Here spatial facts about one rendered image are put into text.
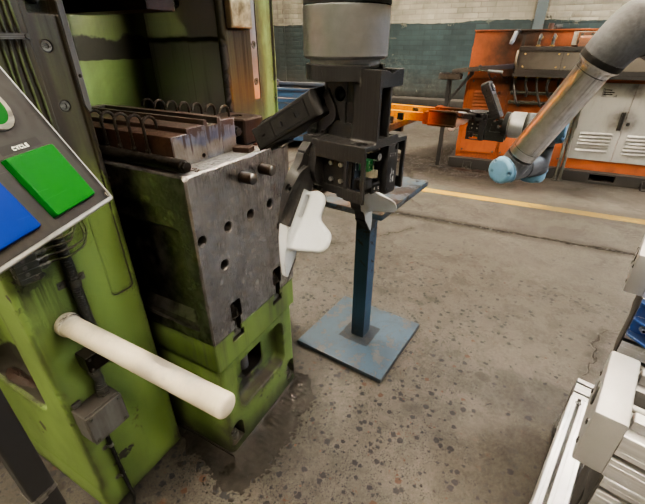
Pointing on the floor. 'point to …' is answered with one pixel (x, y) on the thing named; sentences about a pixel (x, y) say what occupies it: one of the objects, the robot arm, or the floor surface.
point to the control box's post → (16, 447)
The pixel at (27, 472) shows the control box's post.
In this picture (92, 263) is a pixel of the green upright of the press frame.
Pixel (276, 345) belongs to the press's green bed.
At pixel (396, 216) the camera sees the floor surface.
